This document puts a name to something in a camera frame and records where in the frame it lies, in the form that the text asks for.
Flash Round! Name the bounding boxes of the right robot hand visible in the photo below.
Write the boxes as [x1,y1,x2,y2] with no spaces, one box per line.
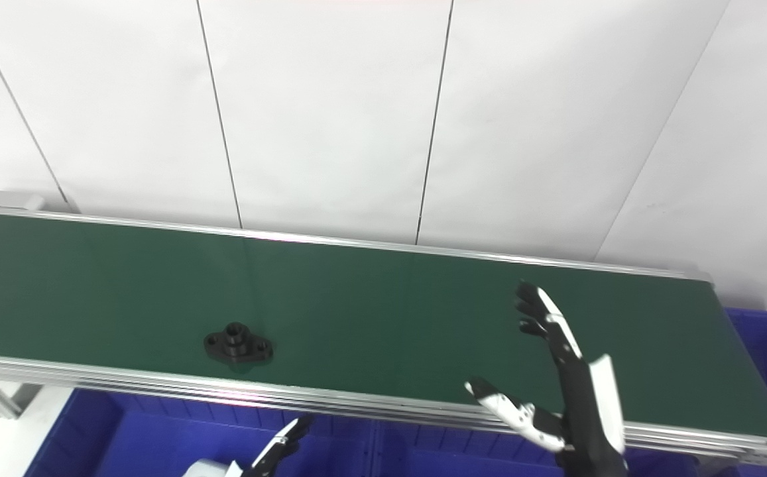
[465,282,628,477]

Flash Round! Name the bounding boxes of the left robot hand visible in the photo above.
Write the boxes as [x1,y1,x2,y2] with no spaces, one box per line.
[241,414,314,477]

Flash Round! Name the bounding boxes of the black flange part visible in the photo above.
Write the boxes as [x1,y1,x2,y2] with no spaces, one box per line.
[204,322,274,366]

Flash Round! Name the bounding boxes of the green conveyor belt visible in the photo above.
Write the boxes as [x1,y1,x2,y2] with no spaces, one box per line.
[0,212,767,439]
[0,189,767,471]

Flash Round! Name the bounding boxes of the white cylindrical part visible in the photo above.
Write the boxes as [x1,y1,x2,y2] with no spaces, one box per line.
[181,458,245,477]

